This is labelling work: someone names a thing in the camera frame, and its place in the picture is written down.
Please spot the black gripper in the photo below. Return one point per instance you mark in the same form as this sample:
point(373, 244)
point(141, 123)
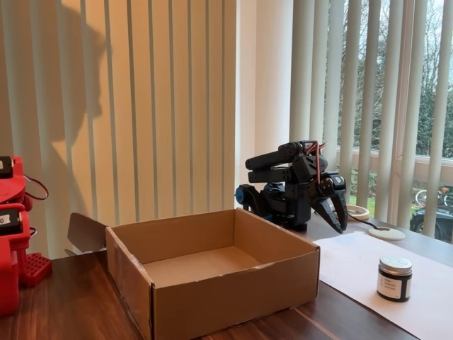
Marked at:
point(332, 197)

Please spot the glass jar with metal lid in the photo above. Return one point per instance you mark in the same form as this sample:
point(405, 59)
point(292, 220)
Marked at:
point(393, 283)

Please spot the red robot arm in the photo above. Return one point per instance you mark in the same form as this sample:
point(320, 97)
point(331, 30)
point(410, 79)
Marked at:
point(10, 248)

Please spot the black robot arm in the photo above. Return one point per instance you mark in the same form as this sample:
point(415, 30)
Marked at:
point(276, 161)

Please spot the brown cardboard box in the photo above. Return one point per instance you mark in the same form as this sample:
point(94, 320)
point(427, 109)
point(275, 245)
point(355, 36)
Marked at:
point(230, 304)

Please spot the masking tape roll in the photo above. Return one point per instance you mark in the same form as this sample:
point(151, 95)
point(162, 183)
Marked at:
point(362, 215)

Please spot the white paper sheet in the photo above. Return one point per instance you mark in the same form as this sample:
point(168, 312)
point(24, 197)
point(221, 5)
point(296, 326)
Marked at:
point(347, 269)

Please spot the black and blue table clamp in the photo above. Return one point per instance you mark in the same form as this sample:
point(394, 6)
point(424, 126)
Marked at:
point(253, 198)

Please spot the dark parked car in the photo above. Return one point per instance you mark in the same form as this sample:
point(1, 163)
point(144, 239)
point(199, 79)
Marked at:
point(419, 219)

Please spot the parked bicycle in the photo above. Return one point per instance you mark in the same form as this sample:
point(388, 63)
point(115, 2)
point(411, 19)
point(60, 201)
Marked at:
point(445, 194)

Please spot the white vertical window blinds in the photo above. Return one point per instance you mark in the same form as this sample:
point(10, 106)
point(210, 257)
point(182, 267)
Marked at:
point(385, 106)
point(141, 106)

